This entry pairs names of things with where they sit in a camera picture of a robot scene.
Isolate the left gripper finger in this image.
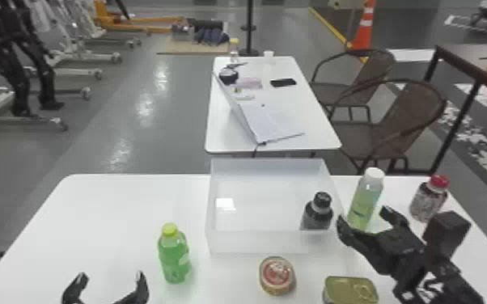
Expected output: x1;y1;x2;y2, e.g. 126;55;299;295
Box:
112;269;150;304
60;271;91;304

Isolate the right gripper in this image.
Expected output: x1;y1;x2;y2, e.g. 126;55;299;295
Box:
336;205;430;278

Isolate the green bottle with white cap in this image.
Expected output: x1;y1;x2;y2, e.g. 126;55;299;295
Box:
345;167;386;232

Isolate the green bottle with yellow cap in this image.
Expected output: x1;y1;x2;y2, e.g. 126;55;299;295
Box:
157;222;193;285

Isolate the black bottle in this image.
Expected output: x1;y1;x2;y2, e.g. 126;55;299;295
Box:
299;191;335;231

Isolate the clear bottle with red cap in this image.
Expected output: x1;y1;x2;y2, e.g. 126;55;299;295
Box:
409;173;451;224

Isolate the flat green can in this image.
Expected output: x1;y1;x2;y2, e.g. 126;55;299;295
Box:
322;276;380;304

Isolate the brown chair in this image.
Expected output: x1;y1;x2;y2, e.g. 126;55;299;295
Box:
328;78;448;176
310;48;398;123

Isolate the round red can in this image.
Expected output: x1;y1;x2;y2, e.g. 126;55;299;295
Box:
258;255;297;297

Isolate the clear box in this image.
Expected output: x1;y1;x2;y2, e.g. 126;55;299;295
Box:
204;158;346;255

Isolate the white side table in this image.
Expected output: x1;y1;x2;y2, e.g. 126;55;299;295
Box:
204;55;343;159

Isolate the black phone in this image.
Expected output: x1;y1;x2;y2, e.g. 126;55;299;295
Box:
269;77;298;88

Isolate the dark side table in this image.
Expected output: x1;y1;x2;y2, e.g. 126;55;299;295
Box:
421;42;487;176

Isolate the orange cone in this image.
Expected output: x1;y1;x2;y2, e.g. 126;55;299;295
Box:
346;0;378;52

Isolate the clear bottle with yellow cap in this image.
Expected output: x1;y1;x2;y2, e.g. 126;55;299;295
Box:
228;37;241;65

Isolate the orange pallet jack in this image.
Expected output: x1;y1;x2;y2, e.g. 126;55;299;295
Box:
92;0;186;36

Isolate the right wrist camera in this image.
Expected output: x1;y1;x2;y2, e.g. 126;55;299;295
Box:
421;210;473;261

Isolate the black post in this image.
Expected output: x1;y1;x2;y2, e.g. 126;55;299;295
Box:
239;0;261;57

